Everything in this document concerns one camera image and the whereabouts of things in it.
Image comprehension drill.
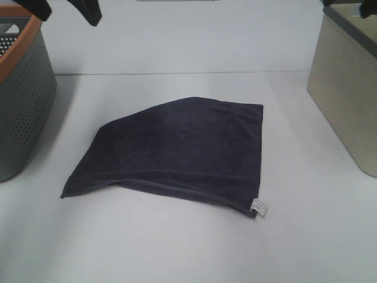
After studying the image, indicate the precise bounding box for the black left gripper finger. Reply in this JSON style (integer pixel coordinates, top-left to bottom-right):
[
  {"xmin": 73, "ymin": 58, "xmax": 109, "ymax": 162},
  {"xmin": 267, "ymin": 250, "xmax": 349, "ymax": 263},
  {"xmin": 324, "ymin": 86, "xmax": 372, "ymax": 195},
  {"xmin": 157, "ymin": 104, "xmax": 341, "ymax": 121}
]
[
  {"xmin": 68, "ymin": 0, "xmax": 102, "ymax": 27},
  {"xmin": 16, "ymin": 0, "xmax": 52, "ymax": 22}
]

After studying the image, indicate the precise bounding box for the grey perforated basket orange rim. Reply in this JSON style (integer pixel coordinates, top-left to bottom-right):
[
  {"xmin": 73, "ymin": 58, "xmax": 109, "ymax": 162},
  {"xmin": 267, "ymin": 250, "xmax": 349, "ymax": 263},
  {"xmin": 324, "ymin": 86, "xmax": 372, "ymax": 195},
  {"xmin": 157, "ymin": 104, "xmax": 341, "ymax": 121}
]
[{"xmin": 1, "ymin": 4, "xmax": 57, "ymax": 181}]

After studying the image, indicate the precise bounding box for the dark navy towel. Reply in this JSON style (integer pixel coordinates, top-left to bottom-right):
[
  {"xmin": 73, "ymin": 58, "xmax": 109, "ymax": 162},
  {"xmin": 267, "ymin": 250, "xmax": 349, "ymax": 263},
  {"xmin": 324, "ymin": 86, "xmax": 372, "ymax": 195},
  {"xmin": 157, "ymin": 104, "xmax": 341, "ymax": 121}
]
[{"xmin": 61, "ymin": 97, "xmax": 268, "ymax": 218}]

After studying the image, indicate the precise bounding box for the beige basket grey rim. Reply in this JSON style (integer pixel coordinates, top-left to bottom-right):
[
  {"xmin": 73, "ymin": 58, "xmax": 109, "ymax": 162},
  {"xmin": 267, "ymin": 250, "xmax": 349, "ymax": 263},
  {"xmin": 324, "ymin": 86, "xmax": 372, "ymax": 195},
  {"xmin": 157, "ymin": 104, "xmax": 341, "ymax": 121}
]
[{"xmin": 307, "ymin": 1, "xmax": 376, "ymax": 177}]

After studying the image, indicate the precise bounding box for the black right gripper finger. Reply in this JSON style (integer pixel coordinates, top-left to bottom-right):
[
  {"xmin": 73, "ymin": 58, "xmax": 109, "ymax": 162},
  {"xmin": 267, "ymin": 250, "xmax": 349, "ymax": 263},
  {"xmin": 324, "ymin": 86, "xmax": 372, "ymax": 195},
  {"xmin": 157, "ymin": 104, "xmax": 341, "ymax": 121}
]
[{"xmin": 359, "ymin": 0, "xmax": 377, "ymax": 19}]

